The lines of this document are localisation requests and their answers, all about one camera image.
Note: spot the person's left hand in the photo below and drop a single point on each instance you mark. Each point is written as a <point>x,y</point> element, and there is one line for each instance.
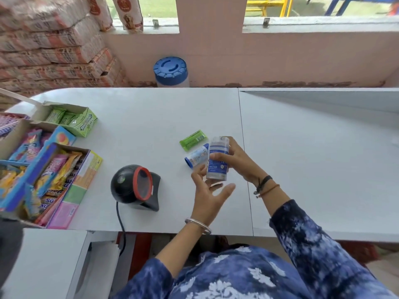
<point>205,205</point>

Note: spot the silver bangle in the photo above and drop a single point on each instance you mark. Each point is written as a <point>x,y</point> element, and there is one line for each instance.
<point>199,225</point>

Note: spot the person's left forearm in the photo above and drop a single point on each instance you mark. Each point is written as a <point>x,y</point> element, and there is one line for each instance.
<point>184,245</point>

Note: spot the pile of pink blue candy packets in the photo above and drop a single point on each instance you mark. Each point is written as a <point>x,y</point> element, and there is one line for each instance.
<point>29,146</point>

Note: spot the person's right thumb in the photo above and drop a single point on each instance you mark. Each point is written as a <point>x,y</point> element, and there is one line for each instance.
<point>219,159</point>

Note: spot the blue metal frame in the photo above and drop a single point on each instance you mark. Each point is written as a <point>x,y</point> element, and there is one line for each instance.
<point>343,3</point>

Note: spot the hanging white printed bag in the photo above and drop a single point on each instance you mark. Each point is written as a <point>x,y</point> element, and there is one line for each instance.
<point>101,12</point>
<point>129,12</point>

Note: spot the stack of white printed sacks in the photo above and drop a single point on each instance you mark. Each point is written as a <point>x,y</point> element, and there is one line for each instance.
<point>53,49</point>

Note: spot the black wrist thread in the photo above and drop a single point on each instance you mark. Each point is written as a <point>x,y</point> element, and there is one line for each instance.
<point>263,182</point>

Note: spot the white drawer cabinet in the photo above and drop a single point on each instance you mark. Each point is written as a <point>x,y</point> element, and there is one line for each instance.
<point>46,264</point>

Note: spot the cardboard box of purple bars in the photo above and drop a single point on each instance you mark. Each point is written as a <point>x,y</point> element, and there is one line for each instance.
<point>9,124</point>

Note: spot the person's right hand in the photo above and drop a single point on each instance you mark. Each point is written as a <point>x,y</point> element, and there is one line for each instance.
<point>244,166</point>

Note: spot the multicoloured candy display box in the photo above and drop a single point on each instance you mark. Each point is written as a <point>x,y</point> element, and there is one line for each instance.
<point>81,180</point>

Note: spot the pile of yellow pink candy packets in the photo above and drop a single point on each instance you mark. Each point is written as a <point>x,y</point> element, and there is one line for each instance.
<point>51,177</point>

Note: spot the blue box with fruit print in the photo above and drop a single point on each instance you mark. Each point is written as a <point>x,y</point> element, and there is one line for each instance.
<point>64,137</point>

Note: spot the blue-lidded plastic jar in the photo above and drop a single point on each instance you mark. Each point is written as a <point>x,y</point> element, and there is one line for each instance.
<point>170,71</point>

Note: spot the clear bottle with blue label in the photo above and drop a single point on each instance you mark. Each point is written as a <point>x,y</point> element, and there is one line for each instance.
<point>218,171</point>

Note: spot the person's right forearm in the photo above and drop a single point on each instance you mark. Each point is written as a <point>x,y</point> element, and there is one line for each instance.
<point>271,199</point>

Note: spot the green snack packet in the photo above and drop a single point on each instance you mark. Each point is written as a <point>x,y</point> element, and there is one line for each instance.
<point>193,140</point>

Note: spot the yellow metal frame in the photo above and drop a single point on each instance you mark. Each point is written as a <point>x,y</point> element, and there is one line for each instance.
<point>271,4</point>

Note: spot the white flat strip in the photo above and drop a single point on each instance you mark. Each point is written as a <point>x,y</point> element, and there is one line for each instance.
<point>21,97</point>

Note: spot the person's left thumb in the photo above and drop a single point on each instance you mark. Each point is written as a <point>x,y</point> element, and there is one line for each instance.
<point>227,190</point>

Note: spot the metal window latch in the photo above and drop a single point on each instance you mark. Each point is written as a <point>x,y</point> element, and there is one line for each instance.
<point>155,24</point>
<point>266,22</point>

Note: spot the blue white patterned garment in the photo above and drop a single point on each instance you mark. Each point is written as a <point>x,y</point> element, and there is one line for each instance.
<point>280,270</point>

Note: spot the green chewing gum box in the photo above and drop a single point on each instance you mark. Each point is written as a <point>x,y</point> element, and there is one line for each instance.
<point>84,126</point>

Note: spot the green gum pack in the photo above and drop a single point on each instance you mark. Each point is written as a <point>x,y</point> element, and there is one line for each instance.
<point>67,118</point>
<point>79,118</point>
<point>55,116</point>

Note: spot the brown wrist thread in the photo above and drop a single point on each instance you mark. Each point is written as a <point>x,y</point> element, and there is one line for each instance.
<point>270,189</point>

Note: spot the small blue-capped bottle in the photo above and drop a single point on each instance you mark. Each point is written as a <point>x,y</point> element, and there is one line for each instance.
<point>196,157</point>

